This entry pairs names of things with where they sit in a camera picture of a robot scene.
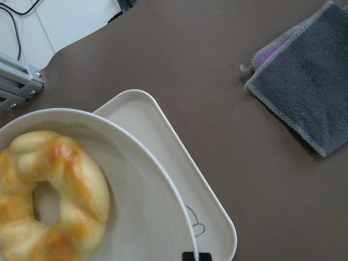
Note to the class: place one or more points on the glazed twisted donut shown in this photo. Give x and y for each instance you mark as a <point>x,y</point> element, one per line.
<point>54,199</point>

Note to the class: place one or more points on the metal clamp bracket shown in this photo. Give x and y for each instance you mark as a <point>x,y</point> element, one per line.
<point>19,82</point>

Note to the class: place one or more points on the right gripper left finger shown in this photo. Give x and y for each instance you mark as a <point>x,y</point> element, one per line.
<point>188,256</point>

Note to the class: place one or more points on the white round plate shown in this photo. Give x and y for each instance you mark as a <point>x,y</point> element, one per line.
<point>147,220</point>

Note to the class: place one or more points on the grey folded cloth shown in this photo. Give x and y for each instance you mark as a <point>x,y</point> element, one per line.
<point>301,76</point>

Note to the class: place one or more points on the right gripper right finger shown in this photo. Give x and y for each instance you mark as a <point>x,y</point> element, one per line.
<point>204,256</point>

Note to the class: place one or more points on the cream rabbit tray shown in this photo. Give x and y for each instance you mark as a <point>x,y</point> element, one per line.
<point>137,112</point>

